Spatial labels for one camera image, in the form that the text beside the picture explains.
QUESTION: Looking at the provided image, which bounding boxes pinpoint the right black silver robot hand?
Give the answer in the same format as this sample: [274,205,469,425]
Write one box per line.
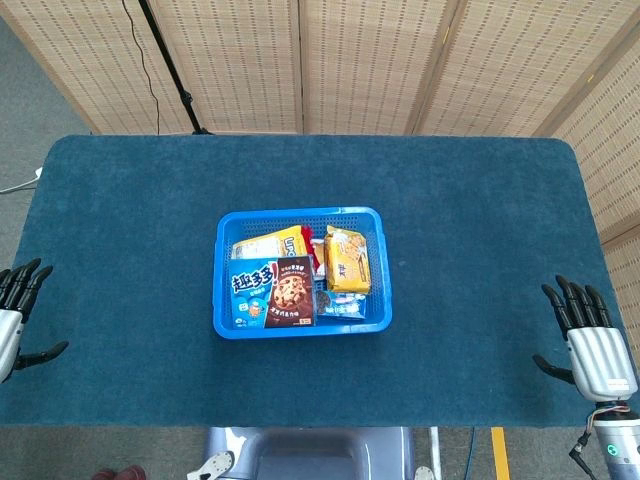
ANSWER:
[532,274,640,401]

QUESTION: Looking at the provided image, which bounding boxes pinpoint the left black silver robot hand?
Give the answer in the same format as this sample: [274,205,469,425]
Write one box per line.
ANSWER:
[0,258,70,384]

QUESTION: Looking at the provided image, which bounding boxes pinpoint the oreo cookie pack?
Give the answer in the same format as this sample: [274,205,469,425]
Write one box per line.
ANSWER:
[314,289,368,321]

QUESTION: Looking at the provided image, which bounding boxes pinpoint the orange snack packet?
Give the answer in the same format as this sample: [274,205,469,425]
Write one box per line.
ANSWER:
[323,224,372,295]

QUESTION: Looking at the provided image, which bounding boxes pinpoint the blue-brown cookie box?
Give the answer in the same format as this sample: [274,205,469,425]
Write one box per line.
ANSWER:
[228,254,317,330]

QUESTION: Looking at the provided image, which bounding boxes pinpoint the yellow rectangular tea pack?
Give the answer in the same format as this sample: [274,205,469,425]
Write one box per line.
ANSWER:
[231,224,310,261]

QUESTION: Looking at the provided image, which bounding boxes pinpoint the small white cake packet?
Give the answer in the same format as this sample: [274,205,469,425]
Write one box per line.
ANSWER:
[302,225,329,281]

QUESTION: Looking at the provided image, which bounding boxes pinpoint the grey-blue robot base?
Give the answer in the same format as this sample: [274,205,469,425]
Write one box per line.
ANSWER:
[187,426,436,480]

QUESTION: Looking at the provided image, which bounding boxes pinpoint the blue plastic perforated basket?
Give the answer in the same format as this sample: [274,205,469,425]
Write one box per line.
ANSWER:
[212,206,394,341]

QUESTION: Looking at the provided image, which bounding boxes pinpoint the teal carpet table mat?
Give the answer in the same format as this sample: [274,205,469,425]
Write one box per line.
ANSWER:
[0,133,640,429]

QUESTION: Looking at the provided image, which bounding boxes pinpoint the dark red shoes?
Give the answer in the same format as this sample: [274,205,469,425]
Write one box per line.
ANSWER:
[92,464,147,480]

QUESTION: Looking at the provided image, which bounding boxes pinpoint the black tripod stand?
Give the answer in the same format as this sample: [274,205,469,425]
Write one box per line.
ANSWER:
[137,0,214,136]

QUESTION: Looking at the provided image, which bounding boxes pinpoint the bamboo folding screen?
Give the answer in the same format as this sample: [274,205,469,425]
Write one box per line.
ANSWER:
[0,0,640,321]

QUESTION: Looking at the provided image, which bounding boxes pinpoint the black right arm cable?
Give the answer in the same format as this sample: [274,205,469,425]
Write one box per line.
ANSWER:
[569,399,601,466]

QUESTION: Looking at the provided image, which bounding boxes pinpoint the blue floor cable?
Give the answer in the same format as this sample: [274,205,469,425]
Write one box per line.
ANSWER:
[462,427,477,480]

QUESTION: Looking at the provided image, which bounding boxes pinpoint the thin black hanging cable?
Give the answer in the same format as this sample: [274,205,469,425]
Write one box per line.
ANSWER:
[121,0,161,135]

